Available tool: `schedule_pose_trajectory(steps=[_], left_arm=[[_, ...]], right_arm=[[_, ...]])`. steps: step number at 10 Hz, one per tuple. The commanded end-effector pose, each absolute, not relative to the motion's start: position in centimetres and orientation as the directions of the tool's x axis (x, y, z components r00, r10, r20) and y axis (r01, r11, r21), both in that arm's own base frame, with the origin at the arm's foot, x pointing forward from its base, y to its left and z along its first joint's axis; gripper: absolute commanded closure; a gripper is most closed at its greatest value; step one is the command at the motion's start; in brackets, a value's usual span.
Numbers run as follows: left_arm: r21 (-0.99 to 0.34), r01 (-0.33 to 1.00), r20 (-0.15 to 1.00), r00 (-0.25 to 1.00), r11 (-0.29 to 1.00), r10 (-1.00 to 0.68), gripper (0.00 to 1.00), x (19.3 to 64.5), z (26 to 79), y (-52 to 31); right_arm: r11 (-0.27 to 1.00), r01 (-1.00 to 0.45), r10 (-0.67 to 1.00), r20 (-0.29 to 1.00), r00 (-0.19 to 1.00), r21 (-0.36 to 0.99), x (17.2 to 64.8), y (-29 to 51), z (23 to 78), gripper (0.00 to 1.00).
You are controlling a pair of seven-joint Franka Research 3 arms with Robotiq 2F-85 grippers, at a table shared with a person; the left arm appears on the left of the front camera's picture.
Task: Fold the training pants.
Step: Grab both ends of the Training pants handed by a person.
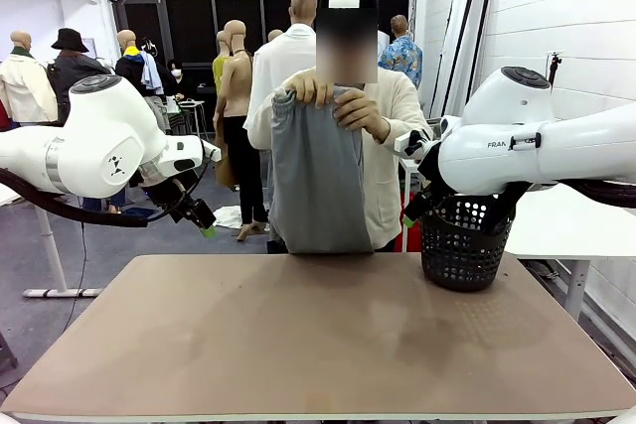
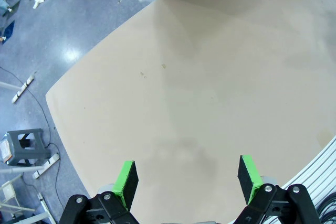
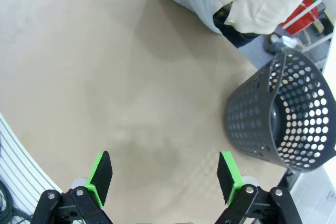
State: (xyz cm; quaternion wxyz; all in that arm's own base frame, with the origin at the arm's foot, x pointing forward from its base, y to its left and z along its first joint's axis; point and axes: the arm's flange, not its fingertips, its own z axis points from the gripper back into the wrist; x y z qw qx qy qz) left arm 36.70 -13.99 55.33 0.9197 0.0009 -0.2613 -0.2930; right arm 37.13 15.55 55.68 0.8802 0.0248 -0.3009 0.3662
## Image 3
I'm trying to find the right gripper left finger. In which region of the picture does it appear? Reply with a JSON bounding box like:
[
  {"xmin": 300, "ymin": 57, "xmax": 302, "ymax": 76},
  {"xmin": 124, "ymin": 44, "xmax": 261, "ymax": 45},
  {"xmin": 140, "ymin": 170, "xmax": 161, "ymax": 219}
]
[{"xmin": 30, "ymin": 151, "xmax": 114, "ymax": 224}]

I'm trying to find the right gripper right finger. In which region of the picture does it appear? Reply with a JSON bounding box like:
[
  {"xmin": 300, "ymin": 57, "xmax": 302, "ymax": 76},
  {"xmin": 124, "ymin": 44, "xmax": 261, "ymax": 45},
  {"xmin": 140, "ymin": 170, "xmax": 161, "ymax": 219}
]
[{"xmin": 215, "ymin": 151, "xmax": 302, "ymax": 224}]

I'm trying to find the dark grey perforated basket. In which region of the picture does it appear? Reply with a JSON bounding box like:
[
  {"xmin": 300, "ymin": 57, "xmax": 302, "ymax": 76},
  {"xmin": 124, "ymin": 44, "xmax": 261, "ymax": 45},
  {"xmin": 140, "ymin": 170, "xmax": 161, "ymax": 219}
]
[{"xmin": 224, "ymin": 48, "xmax": 336, "ymax": 174}]

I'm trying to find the white ribbed panel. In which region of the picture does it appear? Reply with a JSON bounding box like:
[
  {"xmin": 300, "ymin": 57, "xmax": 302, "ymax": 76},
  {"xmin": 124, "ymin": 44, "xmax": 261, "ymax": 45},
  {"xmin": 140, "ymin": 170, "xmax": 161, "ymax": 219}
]
[{"xmin": 0, "ymin": 112, "xmax": 64, "ymax": 224}]

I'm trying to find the white crumpled cloth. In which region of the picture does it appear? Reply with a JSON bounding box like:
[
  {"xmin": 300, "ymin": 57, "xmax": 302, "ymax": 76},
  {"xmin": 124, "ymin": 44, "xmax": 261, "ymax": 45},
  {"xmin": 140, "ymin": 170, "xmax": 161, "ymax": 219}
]
[{"xmin": 282, "ymin": 36, "xmax": 300, "ymax": 49}]

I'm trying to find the red box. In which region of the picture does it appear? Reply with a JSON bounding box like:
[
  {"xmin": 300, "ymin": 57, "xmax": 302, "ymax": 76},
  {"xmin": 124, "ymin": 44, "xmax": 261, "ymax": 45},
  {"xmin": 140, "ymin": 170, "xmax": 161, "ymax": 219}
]
[{"xmin": 280, "ymin": 0, "xmax": 320, "ymax": 36}]

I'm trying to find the small beige box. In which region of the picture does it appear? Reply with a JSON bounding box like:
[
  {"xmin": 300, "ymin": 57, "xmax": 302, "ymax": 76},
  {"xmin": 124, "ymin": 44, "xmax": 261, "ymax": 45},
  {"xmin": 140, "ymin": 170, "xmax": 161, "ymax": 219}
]
[{"xmin": 314, "ymin": 18, "xmax": 326, "ymax": 33}]

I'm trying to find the white metal bar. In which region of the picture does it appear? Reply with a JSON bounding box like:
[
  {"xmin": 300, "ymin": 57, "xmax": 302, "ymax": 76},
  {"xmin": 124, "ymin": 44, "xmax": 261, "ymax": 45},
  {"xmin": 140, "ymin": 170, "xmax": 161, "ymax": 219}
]
[{"xmin": 280, "ymin": 0, "xmax": 323, "ymax": 28}]

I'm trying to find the dark cable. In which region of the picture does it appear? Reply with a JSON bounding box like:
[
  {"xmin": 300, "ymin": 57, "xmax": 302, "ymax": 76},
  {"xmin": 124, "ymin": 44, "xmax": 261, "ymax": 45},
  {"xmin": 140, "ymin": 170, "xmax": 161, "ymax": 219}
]
[{"xmin": 0, "ymin": 179, "xmax": 16, "ymax": 224}]

